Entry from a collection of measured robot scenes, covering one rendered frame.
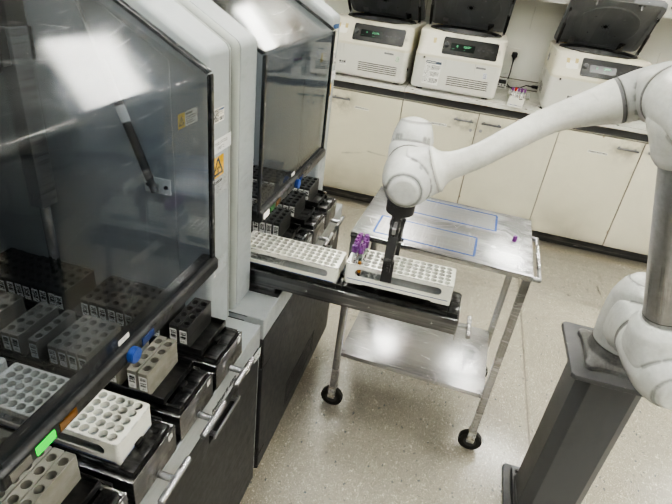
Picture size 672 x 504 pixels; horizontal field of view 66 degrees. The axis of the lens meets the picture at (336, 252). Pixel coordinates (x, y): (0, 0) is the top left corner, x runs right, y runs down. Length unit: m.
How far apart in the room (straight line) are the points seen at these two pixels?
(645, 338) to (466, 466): 1.02
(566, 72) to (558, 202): 0.85
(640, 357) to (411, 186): 0.68
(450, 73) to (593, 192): 1.23
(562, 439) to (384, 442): 0.69
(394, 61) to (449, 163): 2.51
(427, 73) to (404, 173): 2.55
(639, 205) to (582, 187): 0.38
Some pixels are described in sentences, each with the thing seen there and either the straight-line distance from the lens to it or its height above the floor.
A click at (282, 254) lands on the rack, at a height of 0.87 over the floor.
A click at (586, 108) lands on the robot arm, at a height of 1.39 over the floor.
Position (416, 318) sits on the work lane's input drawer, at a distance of 1.45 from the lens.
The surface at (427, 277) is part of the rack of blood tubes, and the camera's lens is 1.42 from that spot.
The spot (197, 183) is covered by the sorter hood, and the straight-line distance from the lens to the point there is 1.06.
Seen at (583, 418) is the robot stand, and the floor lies 0.52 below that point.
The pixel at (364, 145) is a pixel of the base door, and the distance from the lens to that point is 3.78.
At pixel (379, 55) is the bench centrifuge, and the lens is 3.63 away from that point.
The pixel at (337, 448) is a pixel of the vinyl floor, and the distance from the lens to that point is 2.10.
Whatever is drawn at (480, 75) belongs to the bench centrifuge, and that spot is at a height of 1.05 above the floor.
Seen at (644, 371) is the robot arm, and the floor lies 0.88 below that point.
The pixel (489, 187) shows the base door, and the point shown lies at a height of 0.33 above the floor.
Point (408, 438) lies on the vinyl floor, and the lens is 2.19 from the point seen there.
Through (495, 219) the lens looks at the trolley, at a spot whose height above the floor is 0.82.
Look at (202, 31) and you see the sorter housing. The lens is 1.13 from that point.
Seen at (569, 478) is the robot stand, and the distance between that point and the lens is 1.93.
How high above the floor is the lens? 1.62
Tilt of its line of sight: 30 degrees down
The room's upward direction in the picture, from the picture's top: 7 degrees clockwise
